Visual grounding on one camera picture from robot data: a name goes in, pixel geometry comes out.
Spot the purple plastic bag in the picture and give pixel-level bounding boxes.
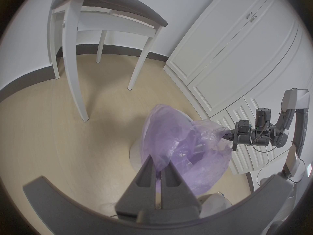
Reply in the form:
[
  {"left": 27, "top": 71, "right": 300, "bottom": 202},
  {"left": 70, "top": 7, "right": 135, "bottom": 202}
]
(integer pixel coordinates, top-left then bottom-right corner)
[{"left": 141, "top": 103, "right": 233, "bottom": 196}]

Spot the white chair with grey cushions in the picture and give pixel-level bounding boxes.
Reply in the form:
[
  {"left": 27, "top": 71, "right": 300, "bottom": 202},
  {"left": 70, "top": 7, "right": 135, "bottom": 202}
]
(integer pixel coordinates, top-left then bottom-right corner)
[{"left": 48, "top": 0, "right": 168, "bottom": 122}]

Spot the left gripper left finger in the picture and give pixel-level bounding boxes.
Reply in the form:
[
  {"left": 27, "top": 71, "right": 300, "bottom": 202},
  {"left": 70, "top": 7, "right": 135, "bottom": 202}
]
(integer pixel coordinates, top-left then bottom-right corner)
[{"left": 115, "top": 154, "right": 157, "bottom": 217}]

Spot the white trash bin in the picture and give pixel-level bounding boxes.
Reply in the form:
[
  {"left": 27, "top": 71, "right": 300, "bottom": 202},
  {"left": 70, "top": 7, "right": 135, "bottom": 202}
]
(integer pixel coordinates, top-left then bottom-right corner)
[{"left": 129, "top": 113, "right": 195, "bottom": 173}]

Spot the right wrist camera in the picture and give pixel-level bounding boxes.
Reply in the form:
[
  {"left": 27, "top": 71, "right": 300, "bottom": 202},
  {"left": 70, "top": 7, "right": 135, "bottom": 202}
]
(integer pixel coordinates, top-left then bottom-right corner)
[{"left": 235, "top": 120, "right": 251, "bottom": 134}]

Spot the white wardrobe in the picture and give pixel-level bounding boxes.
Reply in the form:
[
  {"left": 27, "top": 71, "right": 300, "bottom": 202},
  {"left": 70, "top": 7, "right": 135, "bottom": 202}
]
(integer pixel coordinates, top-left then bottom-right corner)
[{"left": 163, "top": 0, "right": 306, "bottom": 176}]

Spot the black cable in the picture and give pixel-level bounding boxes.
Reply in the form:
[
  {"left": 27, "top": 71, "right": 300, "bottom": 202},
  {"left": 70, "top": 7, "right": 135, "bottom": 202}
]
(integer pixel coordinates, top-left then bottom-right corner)
[{"left": 252, "top": 141, "right": 290, "bottom": 154}]

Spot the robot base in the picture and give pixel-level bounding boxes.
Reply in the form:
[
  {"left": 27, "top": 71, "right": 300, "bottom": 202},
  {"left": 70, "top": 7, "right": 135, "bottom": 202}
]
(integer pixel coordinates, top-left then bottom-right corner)
[{"left": 198, "top": 164, "right": 313, "bottom": 232}]

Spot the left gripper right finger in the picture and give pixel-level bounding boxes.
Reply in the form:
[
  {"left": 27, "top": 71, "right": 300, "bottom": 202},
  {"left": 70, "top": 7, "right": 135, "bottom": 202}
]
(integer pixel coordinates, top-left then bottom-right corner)
[{"left": 160, "top": 161, "right": 202, "bottom": 213}]

